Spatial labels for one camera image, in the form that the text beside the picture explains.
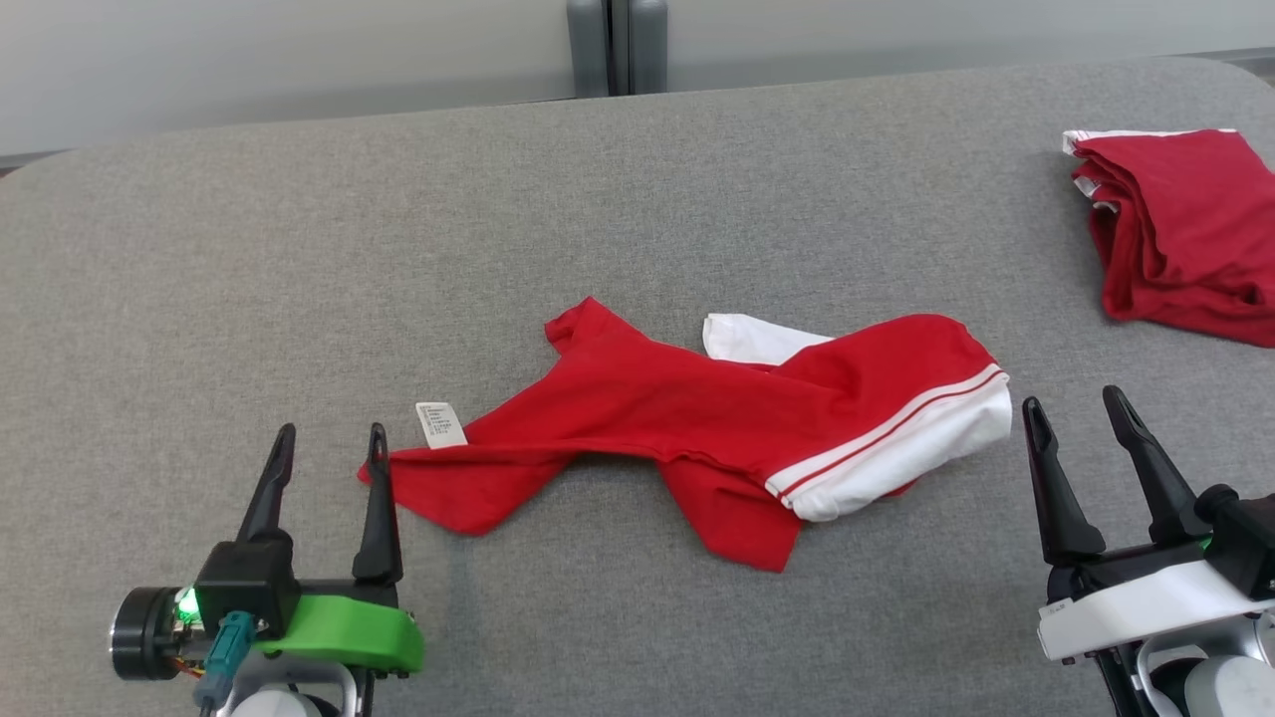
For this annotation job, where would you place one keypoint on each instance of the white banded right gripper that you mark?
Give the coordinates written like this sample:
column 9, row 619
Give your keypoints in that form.
column 1146, row 607

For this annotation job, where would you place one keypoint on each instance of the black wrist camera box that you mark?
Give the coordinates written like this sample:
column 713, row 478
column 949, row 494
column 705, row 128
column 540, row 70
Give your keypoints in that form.
column 244, row 588
column 1245, row 538

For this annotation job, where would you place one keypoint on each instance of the grey partition post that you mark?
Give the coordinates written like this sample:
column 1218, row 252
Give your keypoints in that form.
column 618, row 45

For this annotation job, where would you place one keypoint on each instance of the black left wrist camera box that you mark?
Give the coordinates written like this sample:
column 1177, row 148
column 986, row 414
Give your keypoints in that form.
column 244, row 588

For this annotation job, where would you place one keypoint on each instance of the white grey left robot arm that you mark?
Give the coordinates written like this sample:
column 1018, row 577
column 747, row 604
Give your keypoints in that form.
column 279, row 702

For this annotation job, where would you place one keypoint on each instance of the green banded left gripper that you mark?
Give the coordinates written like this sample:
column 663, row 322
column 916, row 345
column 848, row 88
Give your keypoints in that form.
column 349, row 632

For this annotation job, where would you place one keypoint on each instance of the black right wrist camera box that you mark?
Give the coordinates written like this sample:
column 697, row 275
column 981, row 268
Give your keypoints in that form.
column 1245, row 538

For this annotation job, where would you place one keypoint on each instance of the red shirt white striped sleeves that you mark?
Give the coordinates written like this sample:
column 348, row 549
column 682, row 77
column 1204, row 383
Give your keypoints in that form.
column 677, row 408

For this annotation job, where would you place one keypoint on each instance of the red jersey with number print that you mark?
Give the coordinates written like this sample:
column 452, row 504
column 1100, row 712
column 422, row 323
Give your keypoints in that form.
column 1185, row 229

